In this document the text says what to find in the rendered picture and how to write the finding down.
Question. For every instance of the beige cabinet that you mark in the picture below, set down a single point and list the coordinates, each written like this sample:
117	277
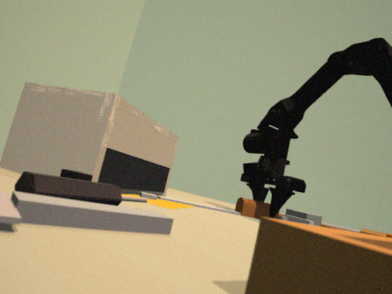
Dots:
89	135

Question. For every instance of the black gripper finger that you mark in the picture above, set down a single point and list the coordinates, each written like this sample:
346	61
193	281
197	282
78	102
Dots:
258	193
279	197

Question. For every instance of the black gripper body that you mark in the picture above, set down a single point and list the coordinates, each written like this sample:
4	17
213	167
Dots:
287	183

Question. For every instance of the brown rectangular block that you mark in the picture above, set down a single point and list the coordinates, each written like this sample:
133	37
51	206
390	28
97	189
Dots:
296	258

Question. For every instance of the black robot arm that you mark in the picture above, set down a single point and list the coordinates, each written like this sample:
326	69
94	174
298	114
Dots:
367	58

